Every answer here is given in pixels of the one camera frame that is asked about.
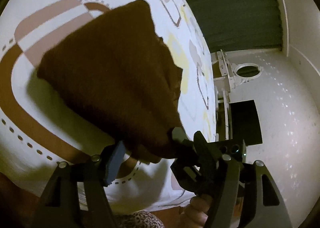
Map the person's right hand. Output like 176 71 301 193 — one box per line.
178 195 213 228

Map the brown plaid sweater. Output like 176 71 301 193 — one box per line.
37 0 183 163

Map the black wall television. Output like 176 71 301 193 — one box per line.
229 99 263 146

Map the patterned white bed sheet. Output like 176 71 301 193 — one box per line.
1 0 216 214

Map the dark green curtain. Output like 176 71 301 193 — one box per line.
186 0 283 52

